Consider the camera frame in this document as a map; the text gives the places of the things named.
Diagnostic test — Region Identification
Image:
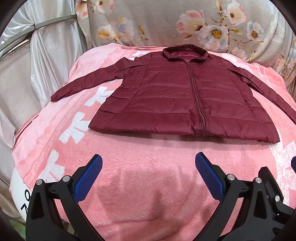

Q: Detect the grey floral sheet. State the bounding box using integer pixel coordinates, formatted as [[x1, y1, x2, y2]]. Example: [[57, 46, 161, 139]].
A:
[[74, 0, 296, 88]]

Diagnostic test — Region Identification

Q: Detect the white translucent curtain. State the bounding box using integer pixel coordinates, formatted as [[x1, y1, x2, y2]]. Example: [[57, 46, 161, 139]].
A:
[[0, 9, 90, 149]]

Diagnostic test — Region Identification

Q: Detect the grey metal rod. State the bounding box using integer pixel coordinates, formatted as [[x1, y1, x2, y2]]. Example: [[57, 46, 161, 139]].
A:
[[0, 14, 77, 54]]

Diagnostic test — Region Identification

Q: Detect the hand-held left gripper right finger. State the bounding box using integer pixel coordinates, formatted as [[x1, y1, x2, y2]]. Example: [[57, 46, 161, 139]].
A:
[[195, 152, 296, 241]]

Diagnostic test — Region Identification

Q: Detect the maroon puffer jacket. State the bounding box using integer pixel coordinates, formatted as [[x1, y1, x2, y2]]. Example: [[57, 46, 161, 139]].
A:
[[51, 44, 296, 144]]

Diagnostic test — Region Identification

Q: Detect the pink printed blanket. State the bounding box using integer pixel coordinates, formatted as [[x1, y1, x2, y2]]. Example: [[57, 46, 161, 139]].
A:
[[9, 43, 296, 241]]

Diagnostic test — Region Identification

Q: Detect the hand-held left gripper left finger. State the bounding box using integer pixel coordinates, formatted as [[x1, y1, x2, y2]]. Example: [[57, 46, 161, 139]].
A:
[[26, 154, 103, 241]]

